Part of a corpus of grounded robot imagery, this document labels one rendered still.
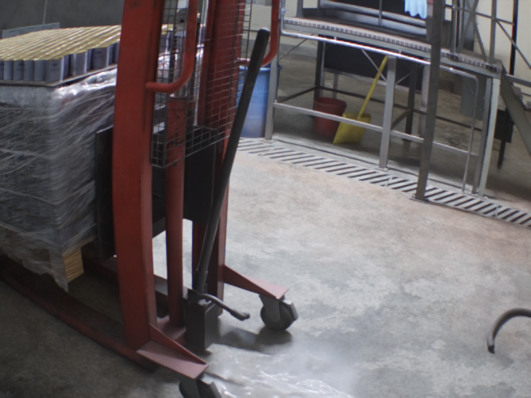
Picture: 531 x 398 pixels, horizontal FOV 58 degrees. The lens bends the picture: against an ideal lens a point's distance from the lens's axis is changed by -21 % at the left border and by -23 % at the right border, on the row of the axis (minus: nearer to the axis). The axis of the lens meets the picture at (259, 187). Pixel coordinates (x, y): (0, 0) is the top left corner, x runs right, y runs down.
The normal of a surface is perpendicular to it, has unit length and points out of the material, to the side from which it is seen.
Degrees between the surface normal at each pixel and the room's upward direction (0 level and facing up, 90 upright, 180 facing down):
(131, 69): 90
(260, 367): 0
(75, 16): 90
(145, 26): 90
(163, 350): 0
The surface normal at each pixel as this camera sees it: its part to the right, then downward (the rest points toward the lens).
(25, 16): -0.45, 0.30
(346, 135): 0.25, 0.79
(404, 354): 0.07, -0.92
